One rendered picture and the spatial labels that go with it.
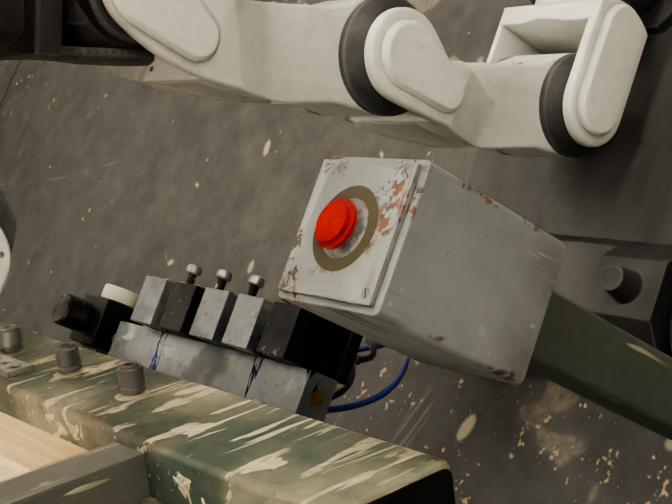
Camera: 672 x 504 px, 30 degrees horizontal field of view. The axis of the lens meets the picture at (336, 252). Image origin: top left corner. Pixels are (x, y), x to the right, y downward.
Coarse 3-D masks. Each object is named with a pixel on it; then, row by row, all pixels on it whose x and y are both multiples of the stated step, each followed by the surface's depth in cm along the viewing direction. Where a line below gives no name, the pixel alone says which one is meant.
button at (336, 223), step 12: (336, 204) 92; (348, 204) 91; (324, 216) 92; (336, 216) 91; (348, 216) 90; (324, 228) 92; (336, 228) 91; (348, 228) 90; (324, 240) 91; (336, 240) 91
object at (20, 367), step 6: (0, 354) 137; (0, 360) 134; (6, 360) 134; (12, 360) 134; (18, 360) 133; (0, 366) 132; (6, 366) 132; (12, 366) 132; (18, 366) 132; (24, 366) 131; (30, 366) 131; (0, 372) 131; (6, 372) 129; (12, 372) 130; (18, 372) 130; (24, 372) 130
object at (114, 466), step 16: (96, 448) 108; (112, 448) 107; (128, 448) 107; (64, 464) 105; (80, 464) 104; (96, 464) 104; (112, 464) 104; (128, 464) 104; (144, 464) 105; (16, 480) 103; (32, 480) 102; (48, 480) 102; (64, 480) 101; (80, 480) 102; (96, 480) 103; (112, 480) 104; (128, 480) 105; (144, 480) 106; (0, 496) 100; (16, 496) 99; (32, 496) 99; (48, 496) 100; (64, 496) 101; (80, 496) 102; (96, 496) 103; (112, 496) 104; (128, 496) 105; (144, 496) 106
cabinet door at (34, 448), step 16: (0, 416) 127; (0, 432) 122; (16, 432) 121; (32, 432) 121; (0, 448) 117; (16, 448) 117; (32, 448) 116; (48, 448) 116; (64, 448) 115; (80, 448) 115; (0, 464) 114; (16, 464) 113; (32, 464) 112; (48, 464) 112; (0, 480) 110
